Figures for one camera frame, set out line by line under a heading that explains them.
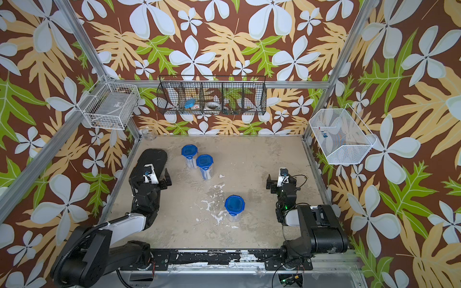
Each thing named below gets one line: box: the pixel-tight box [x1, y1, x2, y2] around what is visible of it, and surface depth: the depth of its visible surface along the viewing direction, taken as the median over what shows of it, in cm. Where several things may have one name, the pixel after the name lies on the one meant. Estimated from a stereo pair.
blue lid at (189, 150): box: [181, 144, 199, 159], surface depth 98 cm
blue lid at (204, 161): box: [196, 153, 214, 171], surface depth 92 cm
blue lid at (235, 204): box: [224, 194, 246, 216], surface depth 78 cm
